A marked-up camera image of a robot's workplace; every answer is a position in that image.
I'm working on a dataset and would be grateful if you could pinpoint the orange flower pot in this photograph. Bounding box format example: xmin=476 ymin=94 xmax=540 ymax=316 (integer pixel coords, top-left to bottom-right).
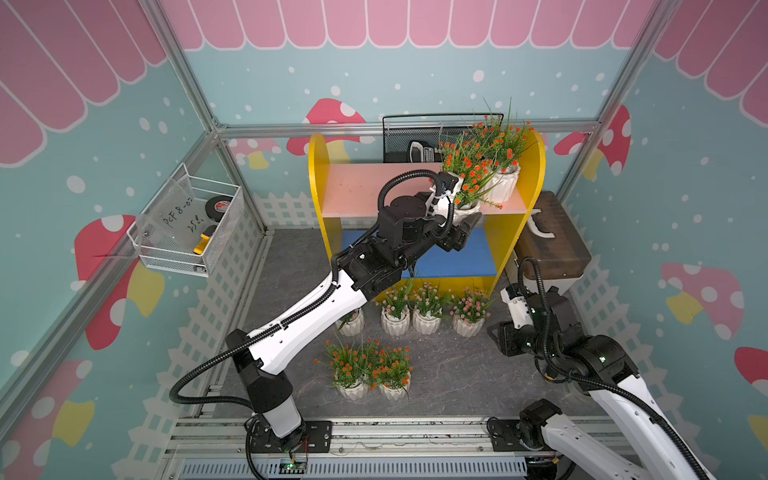
xmin=469 ymin=106 xmax=537 ymax=208
xmin=368 ymin=347 xmax=412 ymax=401
xmin=439 ymin=124 xmax=502 ymax=225
xmin=314 ymin=340 xmax=377 ymax=401

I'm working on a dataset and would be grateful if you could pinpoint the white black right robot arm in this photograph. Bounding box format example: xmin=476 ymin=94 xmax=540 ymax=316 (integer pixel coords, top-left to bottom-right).
xmin=488 ymin=257 xmax=713 ymax=479

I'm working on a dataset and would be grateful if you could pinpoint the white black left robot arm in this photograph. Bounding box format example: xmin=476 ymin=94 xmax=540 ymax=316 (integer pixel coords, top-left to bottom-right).
xmin=169 ymin=169 xmax=480 ymax=443

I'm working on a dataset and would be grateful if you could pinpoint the yellow pink blue wooden rack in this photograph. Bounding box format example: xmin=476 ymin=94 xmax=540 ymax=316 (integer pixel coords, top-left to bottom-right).
xmin=307 ymin=128 xmax=547 ymax=303

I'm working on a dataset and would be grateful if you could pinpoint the black white label maker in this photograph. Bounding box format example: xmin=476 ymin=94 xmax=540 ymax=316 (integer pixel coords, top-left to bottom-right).
xmin=407 ymin=140 xmax=443 ymax=163

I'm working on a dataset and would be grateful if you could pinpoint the pink flower pot far right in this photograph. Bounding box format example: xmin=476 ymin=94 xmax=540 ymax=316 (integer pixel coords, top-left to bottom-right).
xmin=449 ymin=288 xmax=493 ymax=338

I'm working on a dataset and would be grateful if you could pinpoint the pink flower pot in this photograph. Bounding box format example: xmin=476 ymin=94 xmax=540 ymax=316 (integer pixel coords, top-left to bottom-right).
xmin=449 ymin=288 xmax=493 ymax=338
xmin=379 ymin=279 xmax=414 ymax=337
xmin=412 ymin=283 xmax=452 ymax=335
xmin=336 ymin=308 xmax=365 ymax=337

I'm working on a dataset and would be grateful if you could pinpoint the white box with brown lid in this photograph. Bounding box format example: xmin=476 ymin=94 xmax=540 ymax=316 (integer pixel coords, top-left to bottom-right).
xmin=505 ymin=191 xmax=592 ymax=295

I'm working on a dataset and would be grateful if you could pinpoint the pink flower pot far left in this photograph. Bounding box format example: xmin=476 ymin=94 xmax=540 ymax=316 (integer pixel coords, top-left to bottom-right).
xmin=336 ymin=308 xmax=365 ymax=337

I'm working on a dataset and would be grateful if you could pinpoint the black tape roll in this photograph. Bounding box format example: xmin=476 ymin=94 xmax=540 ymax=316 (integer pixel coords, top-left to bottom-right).
xmin=205 ymin=195 xmax=233 ymax=223

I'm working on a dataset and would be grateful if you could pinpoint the yellow utility knife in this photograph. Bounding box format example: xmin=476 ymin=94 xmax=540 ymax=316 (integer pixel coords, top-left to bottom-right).
xmin=193 ymin=225 xmax=216 ymax=255

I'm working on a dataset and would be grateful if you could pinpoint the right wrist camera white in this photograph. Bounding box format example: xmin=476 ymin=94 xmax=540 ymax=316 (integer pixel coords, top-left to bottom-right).
xmin=500 ymin=284 xmax=533 ymax=329

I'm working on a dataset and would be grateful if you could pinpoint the black mesh wire basket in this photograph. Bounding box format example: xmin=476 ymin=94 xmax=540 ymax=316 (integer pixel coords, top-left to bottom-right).
xmin=381 ymin=112 xmax=504 ymax=163

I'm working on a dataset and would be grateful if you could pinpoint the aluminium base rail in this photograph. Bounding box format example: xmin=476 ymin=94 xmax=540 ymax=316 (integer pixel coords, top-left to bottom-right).
xmin=161 ymin=416 xmax=667 ymax=480

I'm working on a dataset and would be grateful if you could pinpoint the clear wall-mounted wire basket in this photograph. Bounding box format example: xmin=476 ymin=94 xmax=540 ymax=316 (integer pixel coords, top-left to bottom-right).
xmin=127 ymin=165 xmax=244 ymax=277

